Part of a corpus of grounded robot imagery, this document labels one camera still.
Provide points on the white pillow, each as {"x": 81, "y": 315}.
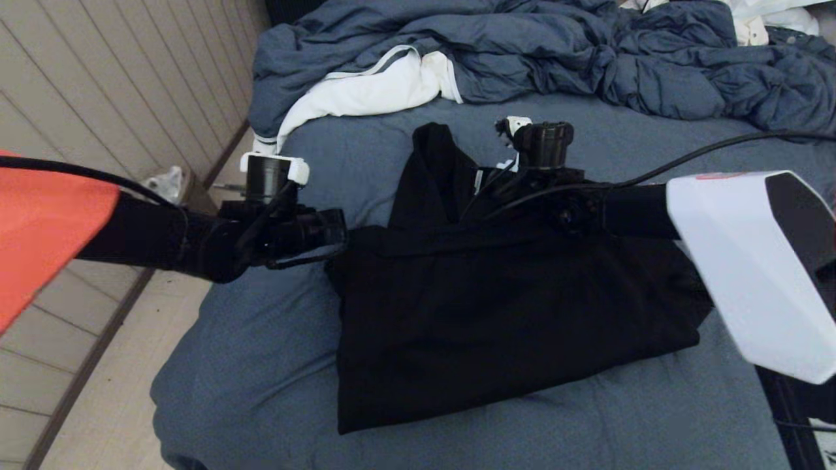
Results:
{"x": 780, "y": 12}

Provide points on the blue bed sheet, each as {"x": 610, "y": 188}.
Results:
{"x": 248, "y": 365}

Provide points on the crumpled blue duvet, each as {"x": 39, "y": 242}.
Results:
{"x": 496, "y": 46}

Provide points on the white plastic bin bag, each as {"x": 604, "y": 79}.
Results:
{"x": 166, "y": 181}

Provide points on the white garment with dark trim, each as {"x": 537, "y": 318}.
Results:
{"x": 353, "y": 94}

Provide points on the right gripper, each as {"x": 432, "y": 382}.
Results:
{"x": 542, "y": 192}

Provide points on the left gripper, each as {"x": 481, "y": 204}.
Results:
{"x": 300, "y": 232}

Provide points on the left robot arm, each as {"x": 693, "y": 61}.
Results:
{"x": 52, "y": 222}

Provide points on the dark headboard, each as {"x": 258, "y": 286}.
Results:
{"x": 294, "y": 12}

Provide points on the black zip hoodie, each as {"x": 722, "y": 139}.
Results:
{"x": 509, "y": 313}

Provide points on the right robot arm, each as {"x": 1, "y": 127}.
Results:
{"x": 751, "y": 261}

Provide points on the cream crumpled garment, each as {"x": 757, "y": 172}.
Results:
{"x": 751, "y": 29}

